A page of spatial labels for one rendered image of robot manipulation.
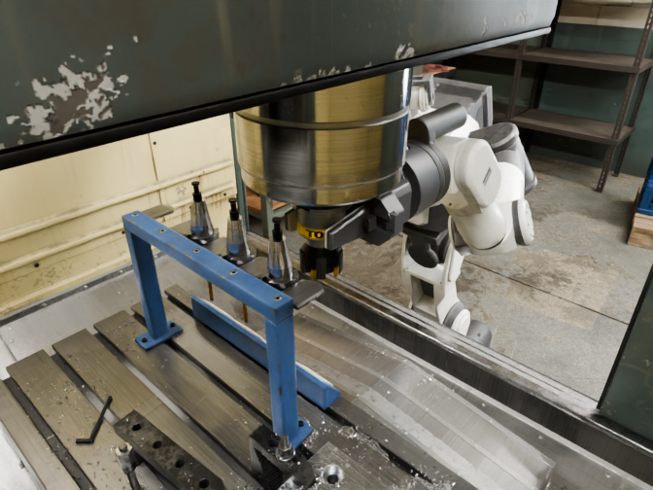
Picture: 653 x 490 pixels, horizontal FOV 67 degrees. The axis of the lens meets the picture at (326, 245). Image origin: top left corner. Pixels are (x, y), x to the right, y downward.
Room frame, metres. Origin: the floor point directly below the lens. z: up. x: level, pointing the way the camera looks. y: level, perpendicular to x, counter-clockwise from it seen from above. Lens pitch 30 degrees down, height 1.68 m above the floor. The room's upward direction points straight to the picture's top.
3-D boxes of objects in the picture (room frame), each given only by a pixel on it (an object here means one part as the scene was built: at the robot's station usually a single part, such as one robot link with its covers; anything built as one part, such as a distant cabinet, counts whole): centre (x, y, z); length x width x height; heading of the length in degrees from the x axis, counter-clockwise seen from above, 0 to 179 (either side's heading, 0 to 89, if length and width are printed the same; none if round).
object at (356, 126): (0.45, 0.00, 1.56); 0.16 x 0.16 x 0.12
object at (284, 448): (0.51, 0.07, 0.97); 0.13 x 0.03 x 0.15; 48
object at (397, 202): (0.53, -0.06, 1.45); 0.13 x 0.12 x 0.10; 47
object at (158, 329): (0.91, 0.40, 1.05); 0.10 x 0.05 x 0.30; 138
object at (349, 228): (0.44, -0.03, 1.45); 0.06 x 0.02 x 0.03; 138
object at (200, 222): (0.84, 0.24, 1.26); 0.04 x 0.04 x 0.07
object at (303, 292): (0.66, 0.04, 1.21); 0.07 x 0.05 x 0.01; 138
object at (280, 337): (0.62, 0.08, 1.05); 0.10 x 0.05 x 0.30; 138
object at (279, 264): (0.70, 0.08, 1.26); 0.04 x 0.04 x 0.07
